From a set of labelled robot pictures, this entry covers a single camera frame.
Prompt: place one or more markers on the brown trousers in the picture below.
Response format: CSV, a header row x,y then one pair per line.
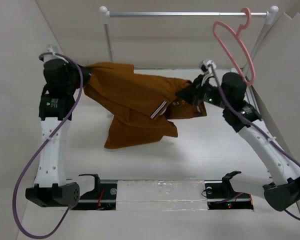
x,y
143,106

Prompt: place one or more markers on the white metal clothes rack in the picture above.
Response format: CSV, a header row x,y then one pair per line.
x,y
268,16

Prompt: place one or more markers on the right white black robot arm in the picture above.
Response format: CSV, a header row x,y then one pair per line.
x,y
282,188

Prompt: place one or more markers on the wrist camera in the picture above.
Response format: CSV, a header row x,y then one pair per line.
x,y
207,66
50,50

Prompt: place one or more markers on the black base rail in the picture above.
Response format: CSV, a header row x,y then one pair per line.
x,y
164,195

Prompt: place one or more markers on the pink plastic hanger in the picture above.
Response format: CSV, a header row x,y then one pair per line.
x,y
236,35

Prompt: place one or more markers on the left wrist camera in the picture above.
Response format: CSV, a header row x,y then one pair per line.
x,y
50,50

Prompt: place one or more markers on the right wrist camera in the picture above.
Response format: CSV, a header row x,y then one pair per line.
x,y
207,66

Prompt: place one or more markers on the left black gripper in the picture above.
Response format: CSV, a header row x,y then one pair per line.
x,y
86,74

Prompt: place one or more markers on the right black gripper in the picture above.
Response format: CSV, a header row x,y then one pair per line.
x,y
194,90

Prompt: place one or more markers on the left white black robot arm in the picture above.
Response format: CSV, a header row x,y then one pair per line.
x,y
57,103

